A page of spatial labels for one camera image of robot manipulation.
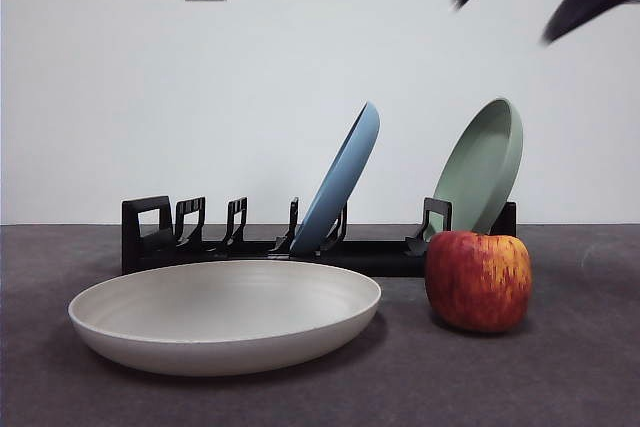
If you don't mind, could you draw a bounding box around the red yellow apple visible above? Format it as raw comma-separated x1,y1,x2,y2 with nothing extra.
424,229,533,334

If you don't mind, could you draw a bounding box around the pale yellow plate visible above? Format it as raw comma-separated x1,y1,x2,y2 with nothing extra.
68,259,384,377

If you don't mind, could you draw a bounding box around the green plate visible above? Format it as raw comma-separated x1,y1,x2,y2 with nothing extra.
432,97,525,236

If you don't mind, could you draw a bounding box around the blue plate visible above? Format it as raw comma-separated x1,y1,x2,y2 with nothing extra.
289,100,381,253

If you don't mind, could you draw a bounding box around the black plate rack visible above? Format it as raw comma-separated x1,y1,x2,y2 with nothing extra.
121,195,518,278

